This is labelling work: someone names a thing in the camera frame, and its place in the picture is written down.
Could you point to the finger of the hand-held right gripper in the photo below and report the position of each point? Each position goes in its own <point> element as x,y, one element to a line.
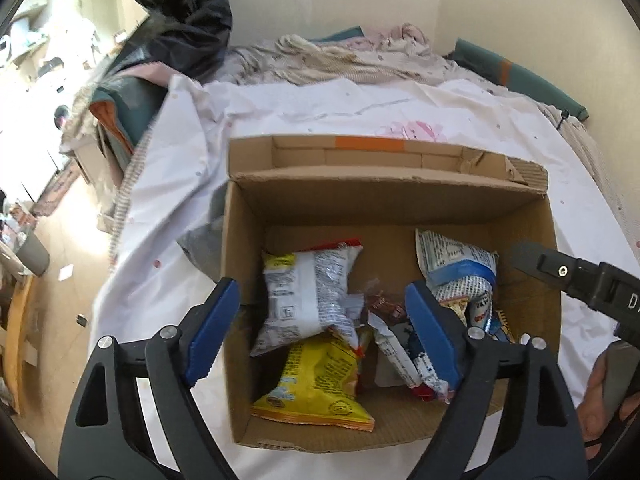
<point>555,267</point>

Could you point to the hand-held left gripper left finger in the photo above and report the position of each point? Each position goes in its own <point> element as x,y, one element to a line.
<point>212,330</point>

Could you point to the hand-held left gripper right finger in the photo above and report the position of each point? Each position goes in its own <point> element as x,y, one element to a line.
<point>435,330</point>

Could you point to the red white snack packet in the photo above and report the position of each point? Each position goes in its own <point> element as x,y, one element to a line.
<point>400,355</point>

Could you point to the brown cream snack packet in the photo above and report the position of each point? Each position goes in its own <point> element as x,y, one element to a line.
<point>505,327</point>

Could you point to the blue snack bag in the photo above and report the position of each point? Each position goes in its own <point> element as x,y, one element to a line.
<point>450,260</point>

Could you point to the white yellow chip bag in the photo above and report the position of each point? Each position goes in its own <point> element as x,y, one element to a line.
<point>305,295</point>

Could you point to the yellow snack bag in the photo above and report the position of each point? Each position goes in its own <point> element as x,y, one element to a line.
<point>315,385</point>

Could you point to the brown cardboard box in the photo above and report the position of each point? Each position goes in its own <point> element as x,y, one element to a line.
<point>380,195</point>

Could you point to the person's right hand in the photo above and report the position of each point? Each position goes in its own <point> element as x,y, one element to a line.
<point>592,410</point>

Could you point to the grey cloth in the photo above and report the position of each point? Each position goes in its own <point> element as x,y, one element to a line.
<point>205,240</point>

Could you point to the white paper sheet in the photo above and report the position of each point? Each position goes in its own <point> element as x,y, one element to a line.
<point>65,272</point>

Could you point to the teal pillow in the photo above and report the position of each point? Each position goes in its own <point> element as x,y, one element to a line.
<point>525,77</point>

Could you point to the grey trash bin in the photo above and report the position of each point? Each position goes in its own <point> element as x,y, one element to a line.
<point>34,255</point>

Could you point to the wooden furniture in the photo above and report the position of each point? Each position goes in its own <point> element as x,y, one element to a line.
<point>17,340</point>

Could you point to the patterned floor rug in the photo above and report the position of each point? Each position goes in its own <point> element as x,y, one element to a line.
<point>57,192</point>

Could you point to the teal orange cushion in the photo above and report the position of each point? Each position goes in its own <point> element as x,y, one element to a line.
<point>130,110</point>

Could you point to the white bed sheet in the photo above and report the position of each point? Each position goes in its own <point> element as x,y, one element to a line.
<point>310,110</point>

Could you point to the black plastic bag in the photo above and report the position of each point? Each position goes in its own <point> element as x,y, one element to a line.
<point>190,15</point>

